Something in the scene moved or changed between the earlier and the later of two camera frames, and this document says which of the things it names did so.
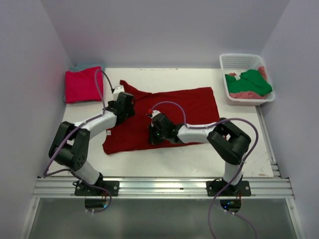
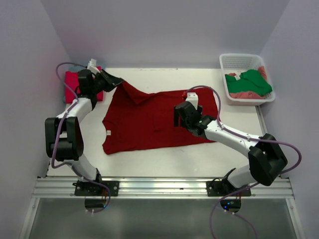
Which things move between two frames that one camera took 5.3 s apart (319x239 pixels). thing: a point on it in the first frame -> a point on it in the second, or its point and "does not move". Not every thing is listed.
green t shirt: [250, 80] does not move
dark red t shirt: [185, 107] does not move
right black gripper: [152, 139] -> [176, 118]
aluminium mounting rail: [165, 188] does not move
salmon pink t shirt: [249, 94] does not move
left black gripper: [130, 111] -> [111, 81]
